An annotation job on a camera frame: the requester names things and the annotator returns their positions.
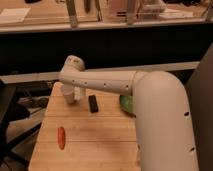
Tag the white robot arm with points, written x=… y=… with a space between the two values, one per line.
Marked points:
x=163 y=119

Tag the white ceramic cup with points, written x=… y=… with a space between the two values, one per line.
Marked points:
x=68 y=93

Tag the green round object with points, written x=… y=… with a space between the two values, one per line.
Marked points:
x=126 y=104

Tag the black stand left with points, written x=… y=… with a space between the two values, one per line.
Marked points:
x=6 y=100

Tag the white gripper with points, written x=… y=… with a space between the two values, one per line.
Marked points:
x=78 y=93

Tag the dark chair right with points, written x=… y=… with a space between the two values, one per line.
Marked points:
x=200 y=91

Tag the black rectangular block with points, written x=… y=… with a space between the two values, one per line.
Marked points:
x=93 y=104

